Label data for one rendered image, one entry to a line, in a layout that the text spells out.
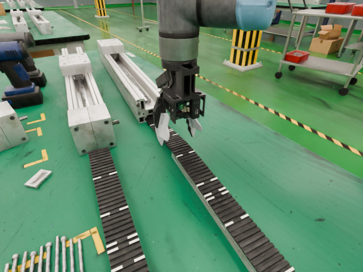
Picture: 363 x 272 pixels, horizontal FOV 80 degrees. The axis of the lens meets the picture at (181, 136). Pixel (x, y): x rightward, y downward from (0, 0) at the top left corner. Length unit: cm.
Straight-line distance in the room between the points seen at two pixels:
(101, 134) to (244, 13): 43
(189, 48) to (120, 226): 34
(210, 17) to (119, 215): 37
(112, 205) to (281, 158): 43
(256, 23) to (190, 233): 37
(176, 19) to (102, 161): 34
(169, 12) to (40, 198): 45
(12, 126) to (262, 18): 65
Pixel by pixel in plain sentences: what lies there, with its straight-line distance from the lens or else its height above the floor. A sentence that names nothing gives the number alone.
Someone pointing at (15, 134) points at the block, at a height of 81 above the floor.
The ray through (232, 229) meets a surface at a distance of 41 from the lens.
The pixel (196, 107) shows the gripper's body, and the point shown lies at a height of 95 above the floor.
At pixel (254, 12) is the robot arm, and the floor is 112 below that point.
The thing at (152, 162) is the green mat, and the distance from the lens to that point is 56.
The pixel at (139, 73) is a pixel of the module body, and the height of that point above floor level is 86.
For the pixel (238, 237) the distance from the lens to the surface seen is 41.
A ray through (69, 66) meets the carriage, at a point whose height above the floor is 90.
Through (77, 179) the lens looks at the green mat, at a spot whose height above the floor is 78.
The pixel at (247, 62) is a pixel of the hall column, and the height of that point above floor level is 10.
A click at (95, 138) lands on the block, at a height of 81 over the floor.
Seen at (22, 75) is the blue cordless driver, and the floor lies 89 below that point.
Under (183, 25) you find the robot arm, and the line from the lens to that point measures 40.
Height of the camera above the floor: 116
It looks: 35 degrees down
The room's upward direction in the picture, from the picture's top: straight up
